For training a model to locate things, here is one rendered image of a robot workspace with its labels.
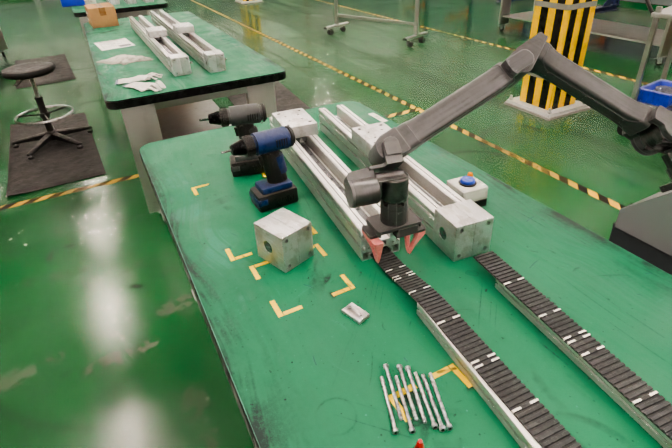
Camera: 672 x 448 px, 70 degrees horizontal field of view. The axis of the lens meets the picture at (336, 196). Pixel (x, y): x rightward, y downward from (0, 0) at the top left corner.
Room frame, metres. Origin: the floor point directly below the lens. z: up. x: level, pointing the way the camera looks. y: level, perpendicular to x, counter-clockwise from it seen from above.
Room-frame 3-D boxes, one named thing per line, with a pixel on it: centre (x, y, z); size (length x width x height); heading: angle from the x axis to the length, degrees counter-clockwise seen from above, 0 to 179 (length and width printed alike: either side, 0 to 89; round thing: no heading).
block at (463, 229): (0.93, -0.30, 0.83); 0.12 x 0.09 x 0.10; 111
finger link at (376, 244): (0.83, -0.10, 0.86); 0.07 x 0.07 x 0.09; 21
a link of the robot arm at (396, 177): (0.84, -0.11, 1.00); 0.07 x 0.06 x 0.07; 105
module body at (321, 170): (1.27, 0.04, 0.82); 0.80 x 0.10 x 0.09; 21
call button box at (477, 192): (1.12, -0.35, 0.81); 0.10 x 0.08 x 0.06; 111
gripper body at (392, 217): (0.84, -0.12, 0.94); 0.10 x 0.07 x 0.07; 111
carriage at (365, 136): (1.34, -0.14, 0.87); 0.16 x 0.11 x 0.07; 21
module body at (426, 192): (1.34, -0.14, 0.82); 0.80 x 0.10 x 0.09; 21
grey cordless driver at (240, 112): (1.37, 0.30, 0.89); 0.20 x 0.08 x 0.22; 103
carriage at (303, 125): (1.51, 0.13, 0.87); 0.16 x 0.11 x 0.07; 21
